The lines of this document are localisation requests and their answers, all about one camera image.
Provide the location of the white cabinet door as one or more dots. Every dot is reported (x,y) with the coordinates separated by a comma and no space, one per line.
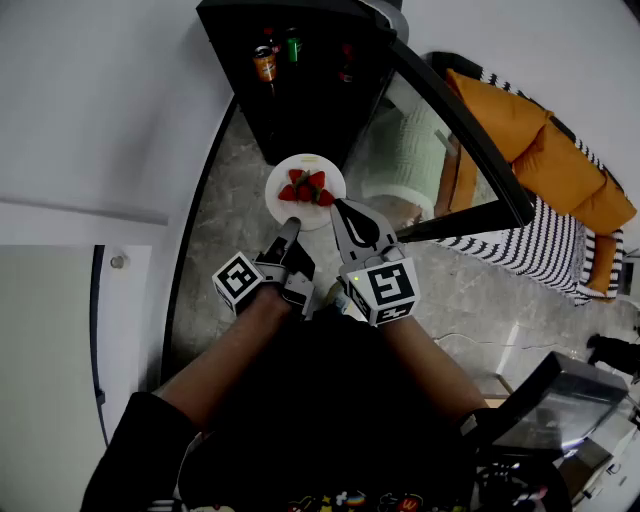
(50,350)

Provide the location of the large orange cushion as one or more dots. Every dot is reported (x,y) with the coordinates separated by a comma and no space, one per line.
(560,170)
(607,207)
(495,115)

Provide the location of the white knitted blanket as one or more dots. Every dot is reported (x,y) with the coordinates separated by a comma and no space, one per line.
(405,150)

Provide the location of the person's right forearm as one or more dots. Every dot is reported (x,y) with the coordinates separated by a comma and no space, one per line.
(430,370)

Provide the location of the light wooden box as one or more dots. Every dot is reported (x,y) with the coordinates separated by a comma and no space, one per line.
(495,390)

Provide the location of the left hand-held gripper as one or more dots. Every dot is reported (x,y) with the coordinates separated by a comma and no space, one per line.
(239,281)

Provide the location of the black baseboard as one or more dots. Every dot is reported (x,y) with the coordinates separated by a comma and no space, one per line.
(187,240)

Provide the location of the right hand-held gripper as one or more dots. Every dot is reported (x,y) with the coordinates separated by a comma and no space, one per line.
(387,287)

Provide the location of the red drink bottle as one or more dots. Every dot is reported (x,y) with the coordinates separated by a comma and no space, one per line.
(347,62)

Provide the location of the white round plate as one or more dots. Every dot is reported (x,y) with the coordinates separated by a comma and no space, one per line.
(310,217)

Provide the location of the black box device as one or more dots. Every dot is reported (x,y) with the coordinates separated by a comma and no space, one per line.
(555,395)

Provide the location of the white machine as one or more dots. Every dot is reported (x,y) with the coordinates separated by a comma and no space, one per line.
(607,450)

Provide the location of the round metal knob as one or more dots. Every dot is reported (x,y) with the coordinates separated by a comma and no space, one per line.
(118,261)

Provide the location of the person's left forearm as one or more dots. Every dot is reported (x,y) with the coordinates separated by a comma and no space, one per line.
(235,350)

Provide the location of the person's black clothing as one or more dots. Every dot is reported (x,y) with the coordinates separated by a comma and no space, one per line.
(325,425)

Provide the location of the red strawberry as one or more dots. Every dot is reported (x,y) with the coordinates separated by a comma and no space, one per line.
(287,193)
(295,175)
(304,193)
(317,178)
(325,198)

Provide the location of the dark red bottle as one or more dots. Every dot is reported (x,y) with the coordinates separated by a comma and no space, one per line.
(271,40)

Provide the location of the black floor stand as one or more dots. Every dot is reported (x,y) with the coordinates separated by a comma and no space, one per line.
(612,350)

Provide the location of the small orange cushion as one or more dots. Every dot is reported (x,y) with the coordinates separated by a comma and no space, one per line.
(602,265)

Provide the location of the orange cushion behind glass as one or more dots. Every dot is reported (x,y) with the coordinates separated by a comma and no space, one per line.
(460,180)

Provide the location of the green bottle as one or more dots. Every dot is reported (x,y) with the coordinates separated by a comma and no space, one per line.
(293,46)

